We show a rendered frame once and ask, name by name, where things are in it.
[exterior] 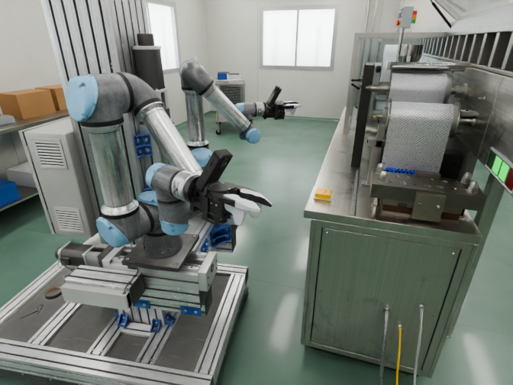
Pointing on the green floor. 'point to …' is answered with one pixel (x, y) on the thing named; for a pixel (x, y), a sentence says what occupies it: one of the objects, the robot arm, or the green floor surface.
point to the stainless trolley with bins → (227, 85)
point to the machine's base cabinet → (382, 293)
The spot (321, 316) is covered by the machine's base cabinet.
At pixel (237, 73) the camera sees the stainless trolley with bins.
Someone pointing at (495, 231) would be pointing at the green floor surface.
